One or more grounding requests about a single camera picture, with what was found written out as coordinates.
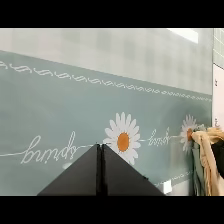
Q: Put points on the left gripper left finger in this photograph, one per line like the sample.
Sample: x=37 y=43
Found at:
x=78 y=176

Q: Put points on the beige garment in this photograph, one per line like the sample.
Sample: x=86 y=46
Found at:
x=209 y=160

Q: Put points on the grey green garment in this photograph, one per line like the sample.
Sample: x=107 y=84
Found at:
x=198 y=173

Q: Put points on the black garment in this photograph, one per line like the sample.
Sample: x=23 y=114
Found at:
x=220 y=156

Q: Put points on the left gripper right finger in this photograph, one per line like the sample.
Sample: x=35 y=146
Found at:
x=125 y=176

